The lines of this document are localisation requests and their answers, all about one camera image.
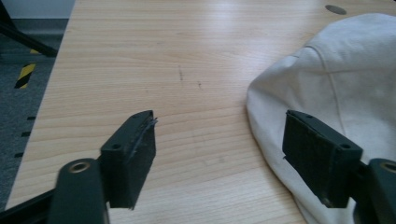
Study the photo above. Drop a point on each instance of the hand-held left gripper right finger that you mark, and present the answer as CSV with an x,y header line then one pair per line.
x,y
320,161

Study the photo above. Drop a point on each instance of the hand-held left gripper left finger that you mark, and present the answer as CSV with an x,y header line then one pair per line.
x,y
130,168

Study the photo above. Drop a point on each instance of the white cloth hat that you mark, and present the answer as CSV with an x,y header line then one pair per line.
x,y
345,74

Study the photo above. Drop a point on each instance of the black metal stand leg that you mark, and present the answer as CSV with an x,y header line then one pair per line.
x,y
21,39

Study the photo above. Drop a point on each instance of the yellow black hazard tape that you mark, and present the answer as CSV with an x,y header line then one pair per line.
x,y
25,74

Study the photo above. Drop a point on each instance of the grey round table cover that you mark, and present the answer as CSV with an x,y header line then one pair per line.
x,y
335,9

